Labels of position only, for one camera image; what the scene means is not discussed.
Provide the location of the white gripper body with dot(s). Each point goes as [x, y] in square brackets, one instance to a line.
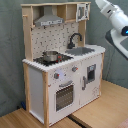
[104, 5]

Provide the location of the white toy microwave door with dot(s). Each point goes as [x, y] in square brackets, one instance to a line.
[82, 12]

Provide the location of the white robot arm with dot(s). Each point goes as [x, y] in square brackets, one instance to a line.
[119, 20]

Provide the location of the wooden toy kitchen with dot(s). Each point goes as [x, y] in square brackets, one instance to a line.
[59, 37]

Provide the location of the grey toy sink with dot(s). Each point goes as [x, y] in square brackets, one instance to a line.
[79, 51]

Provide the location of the grey range hood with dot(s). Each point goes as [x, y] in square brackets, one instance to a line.
[48, 18]

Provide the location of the white cupboard door with dispenser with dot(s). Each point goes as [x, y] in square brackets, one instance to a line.
[90, 79]

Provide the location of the right red stove knob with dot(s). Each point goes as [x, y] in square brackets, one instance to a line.
[74, 69]

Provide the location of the red stove knob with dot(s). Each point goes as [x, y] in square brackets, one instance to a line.
[74, 69]
[56, 75]

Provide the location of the silver toy pot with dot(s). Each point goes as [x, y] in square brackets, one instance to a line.
[50, 55]

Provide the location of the black toy stovetop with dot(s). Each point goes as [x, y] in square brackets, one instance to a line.
[60, 58]

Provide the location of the left red stove knob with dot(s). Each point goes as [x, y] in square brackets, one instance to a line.
[56, 75]

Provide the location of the white oven door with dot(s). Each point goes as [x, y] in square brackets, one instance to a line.
[63, 99]

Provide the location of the wooden table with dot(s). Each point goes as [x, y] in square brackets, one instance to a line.
[108, 111]

